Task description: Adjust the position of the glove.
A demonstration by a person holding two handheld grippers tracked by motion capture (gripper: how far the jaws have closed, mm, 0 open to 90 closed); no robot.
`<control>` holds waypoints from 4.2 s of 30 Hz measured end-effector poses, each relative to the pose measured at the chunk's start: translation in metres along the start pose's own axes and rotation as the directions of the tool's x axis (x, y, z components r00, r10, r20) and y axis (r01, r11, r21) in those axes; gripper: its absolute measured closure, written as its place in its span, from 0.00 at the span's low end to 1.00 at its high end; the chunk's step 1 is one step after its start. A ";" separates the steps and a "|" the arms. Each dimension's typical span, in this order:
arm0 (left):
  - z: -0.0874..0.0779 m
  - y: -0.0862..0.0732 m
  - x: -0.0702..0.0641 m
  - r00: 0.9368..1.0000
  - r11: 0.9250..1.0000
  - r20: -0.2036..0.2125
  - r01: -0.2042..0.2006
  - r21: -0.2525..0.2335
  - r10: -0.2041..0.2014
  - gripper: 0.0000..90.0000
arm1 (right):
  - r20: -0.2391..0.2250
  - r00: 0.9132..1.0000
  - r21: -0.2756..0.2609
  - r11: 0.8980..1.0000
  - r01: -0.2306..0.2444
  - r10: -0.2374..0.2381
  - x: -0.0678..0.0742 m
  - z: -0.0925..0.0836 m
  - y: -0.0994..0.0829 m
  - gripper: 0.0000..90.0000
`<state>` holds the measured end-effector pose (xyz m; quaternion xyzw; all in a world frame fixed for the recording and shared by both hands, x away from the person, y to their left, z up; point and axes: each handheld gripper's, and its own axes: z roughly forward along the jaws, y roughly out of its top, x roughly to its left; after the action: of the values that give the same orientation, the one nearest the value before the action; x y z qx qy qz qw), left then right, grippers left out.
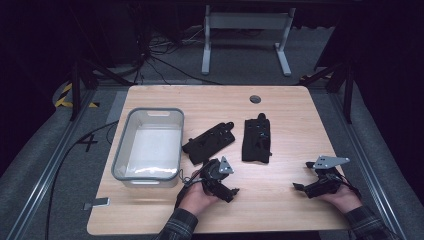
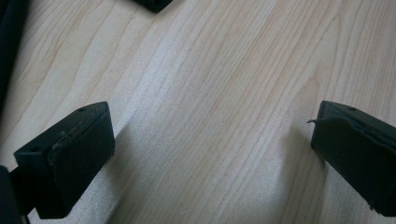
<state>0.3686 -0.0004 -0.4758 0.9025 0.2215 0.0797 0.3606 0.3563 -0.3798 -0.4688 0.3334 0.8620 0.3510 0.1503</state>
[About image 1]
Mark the person's left hand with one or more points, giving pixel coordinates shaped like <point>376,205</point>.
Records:
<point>196,200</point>

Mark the black metal stand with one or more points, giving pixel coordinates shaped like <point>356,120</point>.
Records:
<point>76,90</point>
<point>348,93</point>

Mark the grey-rimmed white plastic bin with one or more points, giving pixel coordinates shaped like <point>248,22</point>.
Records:
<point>150,146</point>

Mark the small metal bracket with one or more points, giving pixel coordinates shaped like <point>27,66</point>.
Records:
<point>98,202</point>

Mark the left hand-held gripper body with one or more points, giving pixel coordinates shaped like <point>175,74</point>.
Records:
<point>213,173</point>

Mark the grey round table grommet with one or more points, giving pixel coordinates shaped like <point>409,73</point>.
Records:
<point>255,99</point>

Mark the white metal desk frame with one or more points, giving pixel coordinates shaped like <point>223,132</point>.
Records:
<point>246,20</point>

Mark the yellow black hazard tape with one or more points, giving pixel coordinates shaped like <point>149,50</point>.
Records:
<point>63,96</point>

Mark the black glove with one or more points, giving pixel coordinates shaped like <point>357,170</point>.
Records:
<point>256,143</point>
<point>208,143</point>

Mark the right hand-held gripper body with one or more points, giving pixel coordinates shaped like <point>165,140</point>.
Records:
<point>326,185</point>

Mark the aluminium floor rail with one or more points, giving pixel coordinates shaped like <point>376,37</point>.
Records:
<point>363,160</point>
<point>50,166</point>

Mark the person's right hand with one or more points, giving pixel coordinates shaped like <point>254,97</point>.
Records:
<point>345,200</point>

